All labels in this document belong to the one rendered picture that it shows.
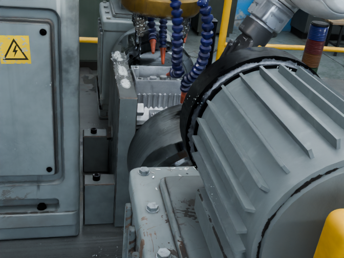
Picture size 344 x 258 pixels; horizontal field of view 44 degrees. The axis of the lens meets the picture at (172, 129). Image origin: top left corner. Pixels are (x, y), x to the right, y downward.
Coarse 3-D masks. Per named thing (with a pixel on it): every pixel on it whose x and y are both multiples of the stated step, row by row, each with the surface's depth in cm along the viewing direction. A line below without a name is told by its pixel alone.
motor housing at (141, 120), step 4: (144, 108) 101; (152, 108) 101; (156, 108) 101; (160, 108) 102; (144, 112) 101; (148, 112) 101; (140, 116) 100; (144, 116) 100; (148, 116) 101; (140, 120) 100; (144, 120) 100; (140, 124) 99; (136, 128) 99
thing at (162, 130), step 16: (160, 112) 83; (176, 112) 81; (144, 128) 82; (160, 128) 78; (176, 128) 76; (144, 144) 78; (160, 144) 74; (176, 144) 72; (128, 160) 84; (144, 160) 75; (160, 160) 71; (176, 160) 70
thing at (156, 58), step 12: (132, 36) 128; (144, 36) 125; (168, 36) 128; (120, 48) 128; (132, 48) 121; (144, 48) 121; (156, 48) 122; (168, 48) 122; (132, 60) 122; (144, 60) 123; (156, 60) 123; (168, 60) 124
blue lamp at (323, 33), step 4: (312, 28) 137; (316, 28) 136; (320, 28) 135; (324, 28) 135; (328, 28) 137; (308, 32) 139; (312, 32) 137; (316, 32) 136; (320, 32) 136; (324, 32) 136; (308, 36) 139; (312, 36) 137; (316, 36) 137; (320, 36) 137; (324, 36) 137; (316, 40) 137; (320, 40) 137; (324, 40) 138
